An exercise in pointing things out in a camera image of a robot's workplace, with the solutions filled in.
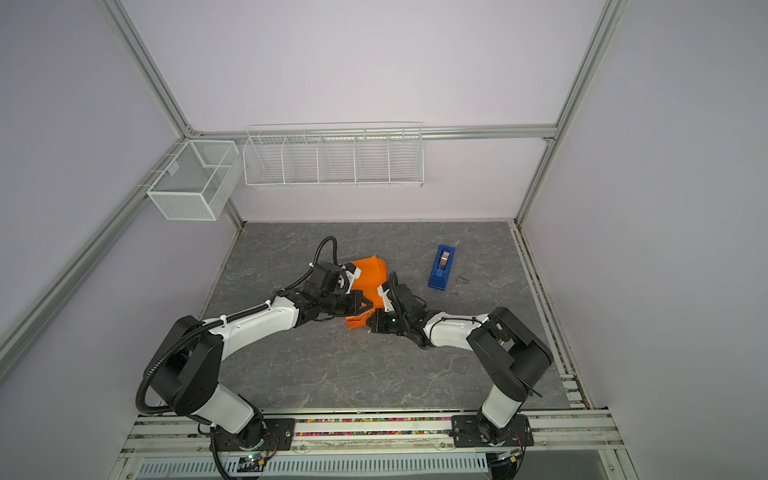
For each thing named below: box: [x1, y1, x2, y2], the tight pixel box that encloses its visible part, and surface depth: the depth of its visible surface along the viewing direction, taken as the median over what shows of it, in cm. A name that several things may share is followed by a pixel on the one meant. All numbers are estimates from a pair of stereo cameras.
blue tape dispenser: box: [428, 244, 456, 291], surface depth 103 cm
